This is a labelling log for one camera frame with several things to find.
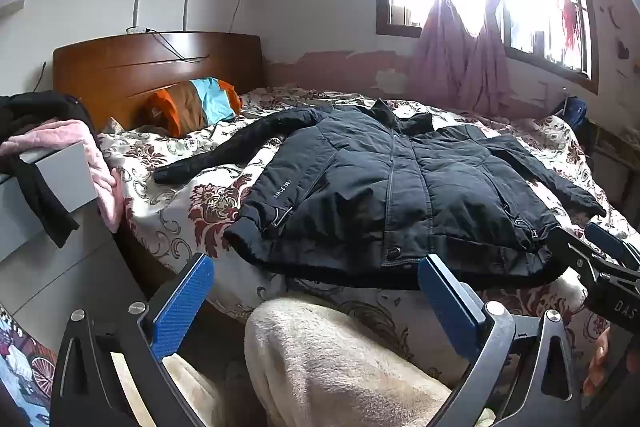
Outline person's right hand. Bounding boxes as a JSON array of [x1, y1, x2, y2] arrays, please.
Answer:
[[581, 328, 613, 399]]

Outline floral bed quilt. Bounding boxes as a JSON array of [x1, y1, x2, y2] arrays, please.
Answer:
[[97, 86, 640, 358]]

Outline red hanging cloth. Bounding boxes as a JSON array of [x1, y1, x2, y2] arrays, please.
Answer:
[[559, 0, 582, 54]]

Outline orange brown blue pillow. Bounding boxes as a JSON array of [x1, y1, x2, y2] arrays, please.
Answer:
[[140, 77, 242, 138]]

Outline beige fleece trousers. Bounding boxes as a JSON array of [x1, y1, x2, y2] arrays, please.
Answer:
[[162, 296, 497, 427]]

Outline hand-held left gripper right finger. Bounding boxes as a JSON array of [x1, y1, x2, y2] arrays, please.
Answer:
[[417, 255, 583, 427]]

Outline blue bag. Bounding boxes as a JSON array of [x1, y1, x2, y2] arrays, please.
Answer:
[[551, 96, 590, 134]]

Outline window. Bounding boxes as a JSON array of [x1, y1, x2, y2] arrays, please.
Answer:
[[375, 0, 601, 94]]

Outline black cloth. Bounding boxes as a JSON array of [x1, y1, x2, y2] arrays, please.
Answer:
[[0, 90, 96, 249]]

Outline grey cabinet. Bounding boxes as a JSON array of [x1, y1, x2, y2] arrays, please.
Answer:
[[0, 141, 151, 353]]

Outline colourful printed cloth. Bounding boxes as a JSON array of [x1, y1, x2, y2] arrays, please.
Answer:
[[0, 302, 59, 410]]

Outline pink fluffy cloth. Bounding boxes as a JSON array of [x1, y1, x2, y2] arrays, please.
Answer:
[[0, 119, 122, 233]]

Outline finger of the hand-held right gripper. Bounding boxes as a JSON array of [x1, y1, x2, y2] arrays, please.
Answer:
[[547, 228, 609, 289], [584, 222, 640, 271]]

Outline black padded jacket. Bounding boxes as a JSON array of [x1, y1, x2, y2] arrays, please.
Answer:
[[152, 99, 608, 292]]

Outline wooden headboard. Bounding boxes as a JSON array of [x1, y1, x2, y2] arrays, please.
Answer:
[[52, 32, 265, 132]]

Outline black cable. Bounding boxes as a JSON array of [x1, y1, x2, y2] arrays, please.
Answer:
[[148, 28, 207, 64]]

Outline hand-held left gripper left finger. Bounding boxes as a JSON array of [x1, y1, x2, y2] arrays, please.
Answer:
[[50, 252, 216, 427]]

